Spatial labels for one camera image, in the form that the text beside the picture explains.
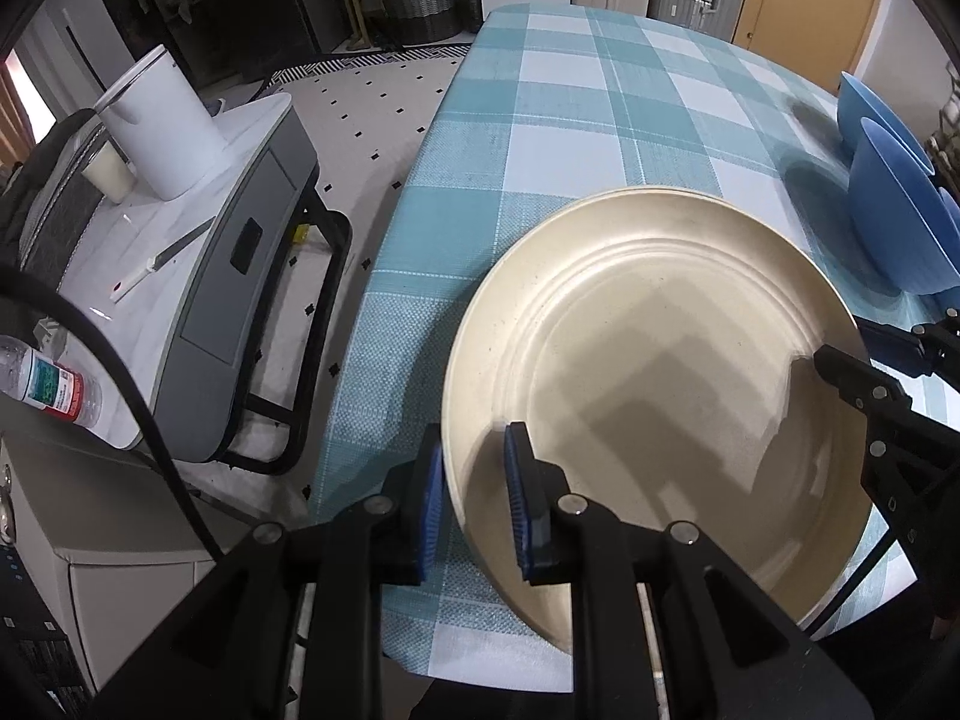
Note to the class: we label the grey marble-top side cabinet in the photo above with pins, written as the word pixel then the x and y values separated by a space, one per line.
pixel 225 277

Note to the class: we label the wooden door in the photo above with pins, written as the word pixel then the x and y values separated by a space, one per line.
pixel 802 0

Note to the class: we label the white tall cabinet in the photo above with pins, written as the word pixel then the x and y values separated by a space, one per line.
pixel 52 82

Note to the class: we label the wooden broom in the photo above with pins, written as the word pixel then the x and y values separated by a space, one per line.
pixel 352 7

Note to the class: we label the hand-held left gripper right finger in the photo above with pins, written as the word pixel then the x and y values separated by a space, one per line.
pixel 525 510

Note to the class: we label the black refrigerator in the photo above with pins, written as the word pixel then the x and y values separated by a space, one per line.
pixel 225 7

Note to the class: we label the cream cup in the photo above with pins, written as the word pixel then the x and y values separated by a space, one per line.
pixel 109 172

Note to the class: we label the teal checked tablecloth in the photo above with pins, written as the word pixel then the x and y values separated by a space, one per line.
pixel 600 127

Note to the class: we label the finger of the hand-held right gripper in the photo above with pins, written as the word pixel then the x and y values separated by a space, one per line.
pixel 892 349
pixel 870 394

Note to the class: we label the black and white striped rug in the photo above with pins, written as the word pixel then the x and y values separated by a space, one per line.
pixel 337 64

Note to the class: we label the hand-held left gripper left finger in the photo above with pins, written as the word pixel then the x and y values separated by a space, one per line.
pixel 433 510

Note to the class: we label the grey sofa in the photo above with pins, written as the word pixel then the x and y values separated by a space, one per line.
pixel 52 187

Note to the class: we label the blue bowl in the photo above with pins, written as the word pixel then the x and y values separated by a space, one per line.
pixel 862 109
pixel 892 225
pixel 952 214

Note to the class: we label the beige low cabinet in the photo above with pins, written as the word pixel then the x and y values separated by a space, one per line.
pixel 112 592

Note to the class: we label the orange curtain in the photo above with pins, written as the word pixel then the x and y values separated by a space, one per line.
pixel 11 112

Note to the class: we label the white electric kettle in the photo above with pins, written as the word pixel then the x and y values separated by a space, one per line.
pixel 172 135

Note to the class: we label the cream round plate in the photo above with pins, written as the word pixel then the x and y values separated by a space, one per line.
pixel 637 330

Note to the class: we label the clear bottle with red label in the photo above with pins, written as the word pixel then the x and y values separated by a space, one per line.
pixel 45 382

